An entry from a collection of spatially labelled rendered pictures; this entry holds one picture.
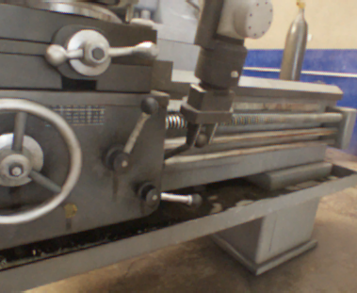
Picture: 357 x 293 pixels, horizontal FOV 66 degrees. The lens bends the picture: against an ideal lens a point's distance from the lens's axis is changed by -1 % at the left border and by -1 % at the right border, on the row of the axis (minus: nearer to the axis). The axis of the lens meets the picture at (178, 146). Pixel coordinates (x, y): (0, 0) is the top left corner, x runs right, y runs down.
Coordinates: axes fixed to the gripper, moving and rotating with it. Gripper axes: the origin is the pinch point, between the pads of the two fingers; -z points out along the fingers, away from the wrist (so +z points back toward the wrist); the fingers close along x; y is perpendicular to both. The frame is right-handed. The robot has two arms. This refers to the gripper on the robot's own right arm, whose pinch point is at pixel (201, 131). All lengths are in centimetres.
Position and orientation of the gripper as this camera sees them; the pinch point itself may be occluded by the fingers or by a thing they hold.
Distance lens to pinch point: 59.0
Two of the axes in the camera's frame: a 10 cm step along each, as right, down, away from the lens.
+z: 2.1, -8.8, -4.3
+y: 5.2, 4.7, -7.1
